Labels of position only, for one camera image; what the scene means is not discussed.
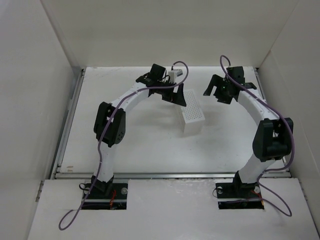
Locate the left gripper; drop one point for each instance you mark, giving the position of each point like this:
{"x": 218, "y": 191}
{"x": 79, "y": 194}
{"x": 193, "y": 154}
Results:
{"x": 172, "y": 91}

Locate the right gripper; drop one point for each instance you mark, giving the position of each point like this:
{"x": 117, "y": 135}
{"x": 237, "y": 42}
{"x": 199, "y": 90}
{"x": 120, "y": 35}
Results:
{"x": 222, "y": 91}

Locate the white perforated box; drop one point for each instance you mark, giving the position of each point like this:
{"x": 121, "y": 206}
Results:
{"x": 191, "y": 116}

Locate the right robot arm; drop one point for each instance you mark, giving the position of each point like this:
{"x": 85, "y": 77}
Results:
{"x": 272, "y": 139}

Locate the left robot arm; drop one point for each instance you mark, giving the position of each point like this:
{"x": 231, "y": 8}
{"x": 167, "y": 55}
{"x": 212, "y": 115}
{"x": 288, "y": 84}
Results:
{"x": 110, "y": 122}

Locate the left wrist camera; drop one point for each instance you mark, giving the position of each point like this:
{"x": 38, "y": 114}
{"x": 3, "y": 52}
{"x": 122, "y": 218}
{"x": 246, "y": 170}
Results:
{"x": 173, "y": 74}

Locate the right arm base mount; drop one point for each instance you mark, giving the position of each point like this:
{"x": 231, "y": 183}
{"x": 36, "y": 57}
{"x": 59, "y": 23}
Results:
{"x": 242, "y": 197}

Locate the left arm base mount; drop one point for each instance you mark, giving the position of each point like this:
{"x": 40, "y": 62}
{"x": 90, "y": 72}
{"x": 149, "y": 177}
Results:
{"x": 114, "y": 198}

